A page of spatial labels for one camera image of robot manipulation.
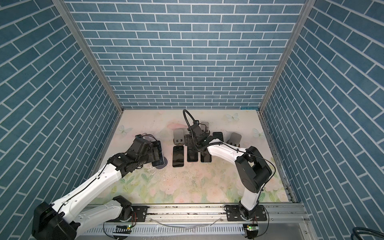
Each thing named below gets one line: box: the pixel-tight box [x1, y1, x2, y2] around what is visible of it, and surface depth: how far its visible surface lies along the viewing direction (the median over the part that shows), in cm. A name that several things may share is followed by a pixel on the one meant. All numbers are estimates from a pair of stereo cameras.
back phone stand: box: [173, 129, 185, 146], surface depth 100 cm
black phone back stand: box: [172, 145, 185, 168], surface depth 98 cm
